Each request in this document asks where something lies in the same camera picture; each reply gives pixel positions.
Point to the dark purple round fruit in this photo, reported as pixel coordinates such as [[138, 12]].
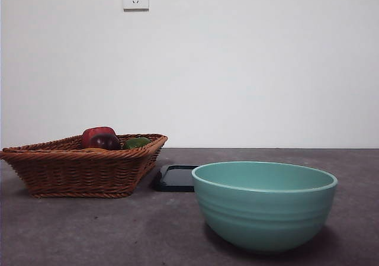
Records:
[[105, 142]]

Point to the teal ribbed bowl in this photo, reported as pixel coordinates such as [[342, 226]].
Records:
[[263, 215]]

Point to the green pepper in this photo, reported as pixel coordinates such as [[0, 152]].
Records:
[[136, 142]]

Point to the brown wicker basket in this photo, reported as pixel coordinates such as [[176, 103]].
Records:
[[74, 171]]

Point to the dark teal rectangular tray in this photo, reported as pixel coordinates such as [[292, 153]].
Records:
[[174, 178]]

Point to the red bell pepper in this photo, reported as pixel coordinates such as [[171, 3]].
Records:
[[94, 131]]

